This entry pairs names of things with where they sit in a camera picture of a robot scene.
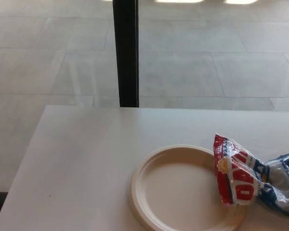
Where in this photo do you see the black window frame post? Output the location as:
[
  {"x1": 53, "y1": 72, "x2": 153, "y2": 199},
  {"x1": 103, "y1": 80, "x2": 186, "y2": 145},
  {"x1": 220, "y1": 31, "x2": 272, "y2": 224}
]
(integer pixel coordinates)
[{"x1": 112, "y1": 0, "x2": 141, "y2": 108}]

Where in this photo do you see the beige round paper plate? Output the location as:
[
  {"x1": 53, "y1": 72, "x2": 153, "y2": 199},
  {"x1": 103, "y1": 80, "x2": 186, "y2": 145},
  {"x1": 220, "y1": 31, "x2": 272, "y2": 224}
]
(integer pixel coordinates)
[{"x1": 129, "y1": 144, "x2": 248, "y2": 231}]

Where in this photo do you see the red blue sunflower seed bag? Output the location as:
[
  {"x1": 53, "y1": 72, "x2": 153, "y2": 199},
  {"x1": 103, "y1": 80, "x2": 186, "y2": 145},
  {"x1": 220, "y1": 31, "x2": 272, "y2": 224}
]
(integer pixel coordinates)
[{"x1": 211, "y1": 133, "x2": 289, "y2": 207}]

